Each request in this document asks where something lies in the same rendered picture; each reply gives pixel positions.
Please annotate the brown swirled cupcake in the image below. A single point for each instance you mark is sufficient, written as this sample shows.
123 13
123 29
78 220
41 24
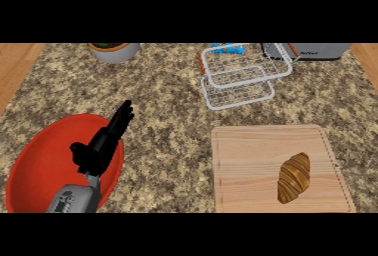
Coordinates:
295 182

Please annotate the grey plant pot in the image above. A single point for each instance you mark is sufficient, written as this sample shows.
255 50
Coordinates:
114 50

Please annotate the pale wooden cutting board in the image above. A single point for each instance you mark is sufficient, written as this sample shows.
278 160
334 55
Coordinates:
261 156

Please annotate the red bowl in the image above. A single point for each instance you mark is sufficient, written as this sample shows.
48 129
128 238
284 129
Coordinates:
45 166

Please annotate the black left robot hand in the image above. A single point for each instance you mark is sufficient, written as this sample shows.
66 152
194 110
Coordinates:
101 146

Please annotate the blue packet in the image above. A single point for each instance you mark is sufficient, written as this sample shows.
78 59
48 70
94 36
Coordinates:
228 49

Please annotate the grey toaster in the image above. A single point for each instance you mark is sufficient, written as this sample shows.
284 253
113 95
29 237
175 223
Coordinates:
315 51

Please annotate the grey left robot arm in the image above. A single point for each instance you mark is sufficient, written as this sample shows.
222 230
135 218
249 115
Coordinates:
75 199

